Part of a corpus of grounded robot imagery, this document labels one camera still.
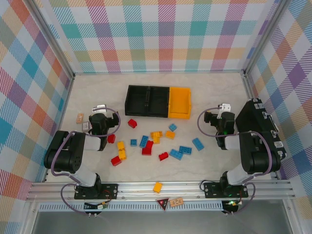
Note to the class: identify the aluminium mounting rail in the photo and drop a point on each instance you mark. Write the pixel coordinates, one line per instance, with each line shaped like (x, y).
(136, 189)

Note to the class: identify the yellow plastic bin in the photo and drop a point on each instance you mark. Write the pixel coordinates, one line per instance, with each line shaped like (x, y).
(180, 102)

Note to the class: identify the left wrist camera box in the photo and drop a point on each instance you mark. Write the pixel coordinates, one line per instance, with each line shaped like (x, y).
(100, 107)

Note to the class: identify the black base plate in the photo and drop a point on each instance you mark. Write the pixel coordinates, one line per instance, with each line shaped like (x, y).
(109, 191)
(212, 190)

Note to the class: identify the red lego bricks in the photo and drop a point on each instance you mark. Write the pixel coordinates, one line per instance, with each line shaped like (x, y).
(147, 148)

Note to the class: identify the black hard case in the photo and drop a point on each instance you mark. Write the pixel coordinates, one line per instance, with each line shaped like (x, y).
(253, 114)

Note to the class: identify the yellow power connector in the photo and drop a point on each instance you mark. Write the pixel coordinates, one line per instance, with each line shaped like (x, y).
(231, 203)
(103, 206)

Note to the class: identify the tan paper tag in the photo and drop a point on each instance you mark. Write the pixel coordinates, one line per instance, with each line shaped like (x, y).
(176, 201)

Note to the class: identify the small blue lego brick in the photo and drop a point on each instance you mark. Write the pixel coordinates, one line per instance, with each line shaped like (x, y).
(133, 142)
(172, 127)

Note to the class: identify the aluminium frame post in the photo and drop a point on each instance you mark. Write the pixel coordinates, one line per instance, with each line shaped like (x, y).
(52, 39)
(265, 36)

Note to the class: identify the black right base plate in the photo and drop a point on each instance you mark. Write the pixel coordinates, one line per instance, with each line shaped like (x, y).
(212, 190)

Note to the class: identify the orange paper tag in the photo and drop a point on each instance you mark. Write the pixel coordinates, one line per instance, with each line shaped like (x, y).
(79, 118)

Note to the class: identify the red lego brick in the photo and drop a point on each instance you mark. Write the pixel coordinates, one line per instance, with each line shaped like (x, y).
(116, 161)
(132, 123)
(163, 156)
(111, 139)

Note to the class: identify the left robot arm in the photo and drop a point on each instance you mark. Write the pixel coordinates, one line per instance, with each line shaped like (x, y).
(61, 156)

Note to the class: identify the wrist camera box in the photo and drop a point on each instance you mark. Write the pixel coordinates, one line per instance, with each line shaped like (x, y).
(100, 107)
(225, 107)

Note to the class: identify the long blue lego brick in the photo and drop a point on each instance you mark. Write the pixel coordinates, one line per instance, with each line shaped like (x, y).
(198, 144)
(185, 149)
(176, 154)
(143, 141)

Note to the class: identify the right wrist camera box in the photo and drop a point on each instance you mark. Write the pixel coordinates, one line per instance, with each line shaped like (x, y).
(225, 107)

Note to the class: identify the small printed card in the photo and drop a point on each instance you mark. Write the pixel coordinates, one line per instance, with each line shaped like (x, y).
(85, 126)

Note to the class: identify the red triangle sticker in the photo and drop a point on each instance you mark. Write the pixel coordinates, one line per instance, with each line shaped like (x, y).
(162, 202)

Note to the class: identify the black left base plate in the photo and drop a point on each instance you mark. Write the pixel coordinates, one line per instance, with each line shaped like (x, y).
(109, 191)

